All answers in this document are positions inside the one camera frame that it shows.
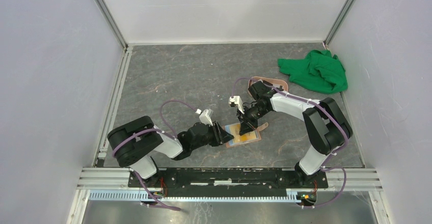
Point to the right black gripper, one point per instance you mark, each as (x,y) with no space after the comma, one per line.
(248,126)

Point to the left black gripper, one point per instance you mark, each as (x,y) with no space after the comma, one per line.
(221,136)

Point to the tan leather card holder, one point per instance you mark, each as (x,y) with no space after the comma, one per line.
(229,128)

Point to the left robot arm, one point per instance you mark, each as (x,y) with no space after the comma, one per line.
(133,142)

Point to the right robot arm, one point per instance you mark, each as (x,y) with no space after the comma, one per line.
(328,129)

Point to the pink oval tray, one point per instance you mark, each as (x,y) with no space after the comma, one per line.
(278,83)

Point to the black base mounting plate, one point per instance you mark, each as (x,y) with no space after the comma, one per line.
(233,182)

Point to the green cloth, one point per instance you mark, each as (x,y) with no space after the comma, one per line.
(319,71)

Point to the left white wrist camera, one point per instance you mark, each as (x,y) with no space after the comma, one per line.
(205,116)

